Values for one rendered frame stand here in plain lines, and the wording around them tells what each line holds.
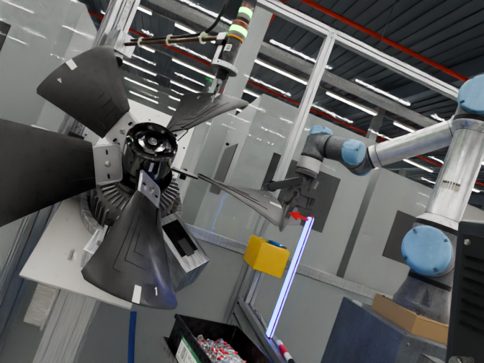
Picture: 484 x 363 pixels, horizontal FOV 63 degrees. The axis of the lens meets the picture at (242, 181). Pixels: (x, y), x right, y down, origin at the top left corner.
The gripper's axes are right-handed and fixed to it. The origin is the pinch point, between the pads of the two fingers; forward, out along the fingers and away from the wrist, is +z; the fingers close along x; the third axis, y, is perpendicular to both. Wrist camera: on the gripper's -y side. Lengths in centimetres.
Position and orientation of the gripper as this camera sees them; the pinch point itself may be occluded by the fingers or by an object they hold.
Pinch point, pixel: (279, 227)
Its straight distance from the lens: 128.5
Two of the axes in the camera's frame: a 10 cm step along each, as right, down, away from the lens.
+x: -2.0, -0.1, 9.8
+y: 9.2, 3.5, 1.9
